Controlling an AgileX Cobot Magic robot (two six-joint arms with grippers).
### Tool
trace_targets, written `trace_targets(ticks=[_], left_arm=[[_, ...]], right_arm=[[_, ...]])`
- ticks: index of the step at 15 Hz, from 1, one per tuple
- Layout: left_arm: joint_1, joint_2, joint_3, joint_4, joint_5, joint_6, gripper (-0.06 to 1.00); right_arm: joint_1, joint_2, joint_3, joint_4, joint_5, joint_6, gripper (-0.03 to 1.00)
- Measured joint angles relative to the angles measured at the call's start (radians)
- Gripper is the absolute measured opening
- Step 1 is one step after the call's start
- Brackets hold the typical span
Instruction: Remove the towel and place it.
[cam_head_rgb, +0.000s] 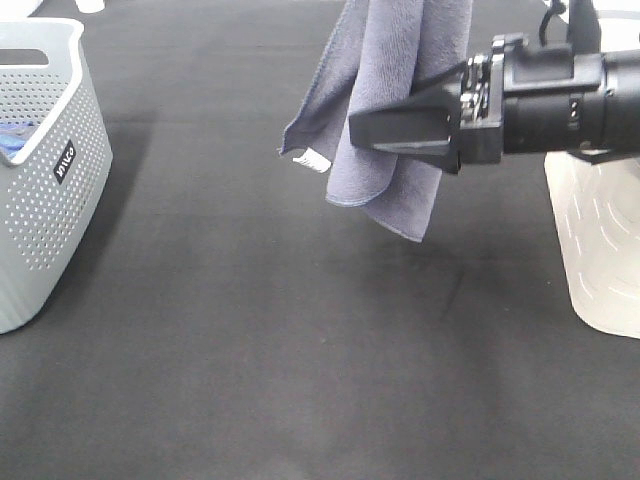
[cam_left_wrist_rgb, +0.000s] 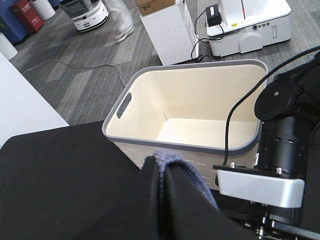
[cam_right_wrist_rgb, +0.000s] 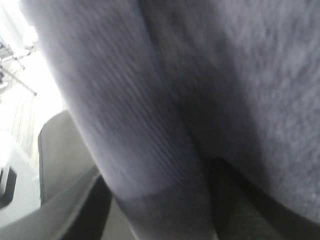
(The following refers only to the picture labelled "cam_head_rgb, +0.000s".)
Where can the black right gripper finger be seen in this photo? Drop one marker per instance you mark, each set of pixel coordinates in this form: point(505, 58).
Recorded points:
point(448, 81)
point(419, 126)

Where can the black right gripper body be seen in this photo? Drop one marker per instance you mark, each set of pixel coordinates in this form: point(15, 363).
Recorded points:
point(477, 127)

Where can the grey-blue microfibre towel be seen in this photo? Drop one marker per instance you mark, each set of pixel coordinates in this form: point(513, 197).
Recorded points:
point(377, 52)

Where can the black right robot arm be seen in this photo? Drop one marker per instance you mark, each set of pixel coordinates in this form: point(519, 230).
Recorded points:
point(563, 94)

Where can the blue towel in basket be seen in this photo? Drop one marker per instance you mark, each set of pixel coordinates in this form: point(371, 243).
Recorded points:
point(14, 136)

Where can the white plastic basket grey rim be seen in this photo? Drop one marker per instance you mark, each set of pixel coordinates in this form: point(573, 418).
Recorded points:
point(596, 212)

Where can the white cylinder at top edge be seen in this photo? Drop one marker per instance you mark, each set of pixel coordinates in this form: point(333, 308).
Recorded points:
point(90, 6)

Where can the grey perforated plastic basket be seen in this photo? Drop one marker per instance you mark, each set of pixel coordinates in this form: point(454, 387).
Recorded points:
point(51, 188)

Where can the white object top left corner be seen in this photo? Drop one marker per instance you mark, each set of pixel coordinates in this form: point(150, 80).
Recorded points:
point(18, 9)

